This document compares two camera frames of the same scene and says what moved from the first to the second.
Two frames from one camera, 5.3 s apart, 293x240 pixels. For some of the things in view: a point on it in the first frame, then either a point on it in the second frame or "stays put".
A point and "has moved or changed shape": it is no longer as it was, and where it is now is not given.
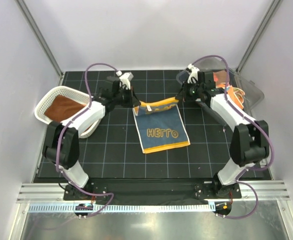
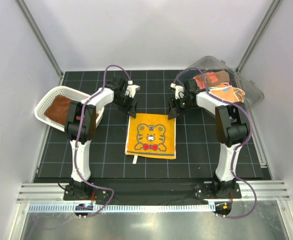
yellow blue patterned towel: x=160 y=125 has moved or changed shape
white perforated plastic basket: x=47 y=99 stays put
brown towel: x=63 y=107 stays put
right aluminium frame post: x=274 y=6 stays put
